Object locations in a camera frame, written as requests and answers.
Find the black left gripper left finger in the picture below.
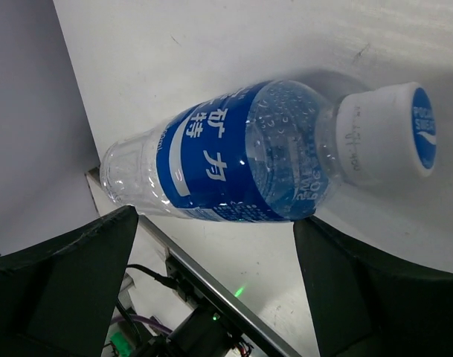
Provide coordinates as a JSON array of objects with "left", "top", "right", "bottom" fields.
[{"left": 0, "top": 206, "right": 138, "bottom": 356}]

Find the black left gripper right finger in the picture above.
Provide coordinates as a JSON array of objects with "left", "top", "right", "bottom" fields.
[{"left": 293, "top": 217, "right": 453, "bottom": 356}]

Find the blue label clear bottle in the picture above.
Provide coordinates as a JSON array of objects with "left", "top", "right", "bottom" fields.
[{"left": 100, "top": 80, "right": 437, "bottom": 222}]

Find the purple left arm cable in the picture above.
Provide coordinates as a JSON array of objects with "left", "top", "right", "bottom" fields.
[{"left": 110, "top": 314, "right": 173, "bottom": 335}]

